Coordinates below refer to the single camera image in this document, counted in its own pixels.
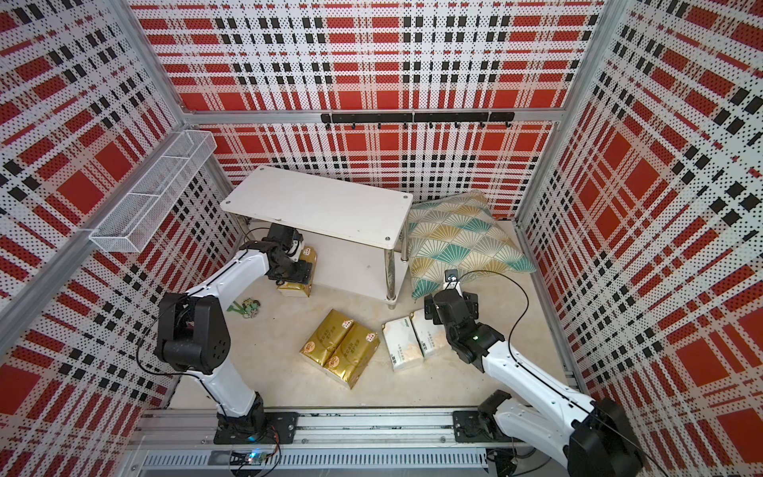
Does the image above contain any gold tissue pack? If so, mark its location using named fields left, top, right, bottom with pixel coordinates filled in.
left=300, top=310, right=356, bottom=367
left=323, top=323, right=381, bottom=390
left=277, top=246, right=318, bottom=298

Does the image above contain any white tissue pack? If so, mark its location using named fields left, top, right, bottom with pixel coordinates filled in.
left=383, top=317, right=424, bottom=372
left=409, top=309, right=450, bottom=360

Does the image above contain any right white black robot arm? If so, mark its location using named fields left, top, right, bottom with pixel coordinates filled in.
left=424, top=287, right=646, bottom=476

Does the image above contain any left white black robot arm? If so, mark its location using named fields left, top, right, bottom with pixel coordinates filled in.
left=154, top=237, right=313, bottom=440

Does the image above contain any white two-tier shelf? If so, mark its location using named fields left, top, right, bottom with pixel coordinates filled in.
left=221, top=166, right=412, bottom=308

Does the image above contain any green gold patterned cushion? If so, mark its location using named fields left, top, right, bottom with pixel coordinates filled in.
left=407, top=192, right=536, bottom=300

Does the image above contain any green circuit board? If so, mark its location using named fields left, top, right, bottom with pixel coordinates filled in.
left=229, top=451, right=273, bottom=467

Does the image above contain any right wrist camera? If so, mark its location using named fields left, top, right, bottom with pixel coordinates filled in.
left=443, top=270, right=460, bottom=290

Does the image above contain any green figure keychain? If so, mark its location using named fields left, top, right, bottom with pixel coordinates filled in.
left=228, top=298, right=261, bottom=319

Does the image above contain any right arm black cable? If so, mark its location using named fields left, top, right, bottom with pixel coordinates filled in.
left=455, top=269, right=672, bottom=477

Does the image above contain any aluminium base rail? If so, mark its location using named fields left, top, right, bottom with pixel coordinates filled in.
left=117, top=407, right=536, bottom=476

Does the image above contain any white wire mesh basket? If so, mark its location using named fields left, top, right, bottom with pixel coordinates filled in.
left=89, top=129, right=216, bottom=254

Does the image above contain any black wall hook rail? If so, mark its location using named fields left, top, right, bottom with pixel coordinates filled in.
left=320, top=111, right=516, bottom=128

